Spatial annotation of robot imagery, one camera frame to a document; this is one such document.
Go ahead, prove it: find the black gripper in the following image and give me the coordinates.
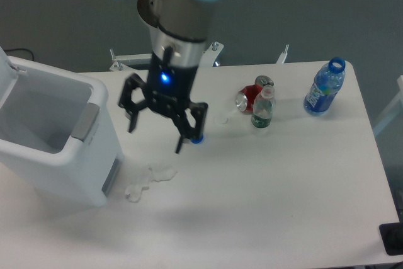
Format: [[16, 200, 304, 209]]
[[118, 54, 208, 154]]

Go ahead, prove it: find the white push-top trash can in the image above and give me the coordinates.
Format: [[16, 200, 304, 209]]
[[1, 53, 123, 206]]

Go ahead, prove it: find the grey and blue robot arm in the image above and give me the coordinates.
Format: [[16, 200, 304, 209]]
[[118, 0, 219, 144]]

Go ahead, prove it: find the crushed red soda can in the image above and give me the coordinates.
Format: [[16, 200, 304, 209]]
[[235, 75, 274, 113]]

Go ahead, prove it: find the blue bottle cap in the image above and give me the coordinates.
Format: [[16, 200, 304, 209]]
[[190, 134, 204, 144]]

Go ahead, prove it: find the crumpled white tissue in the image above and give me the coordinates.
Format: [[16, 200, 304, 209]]
[[125, 163, 178, 203]]

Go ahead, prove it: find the small clear green-label bottle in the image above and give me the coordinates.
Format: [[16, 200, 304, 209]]
[[251, 84, 276, 129]]

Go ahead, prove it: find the blue plastic drink bottle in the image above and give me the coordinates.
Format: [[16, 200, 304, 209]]
[[304, 57, 346, 116]]

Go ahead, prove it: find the white furniture at right edge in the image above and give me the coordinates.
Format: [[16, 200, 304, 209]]
[[372, 75, 402, 137]]

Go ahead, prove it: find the black device at table edge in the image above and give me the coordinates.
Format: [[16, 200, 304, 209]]
[[379, 222, 402, 256]]

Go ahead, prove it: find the black cable on floor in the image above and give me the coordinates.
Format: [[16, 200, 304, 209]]
[[3, 48, 35, 62]]

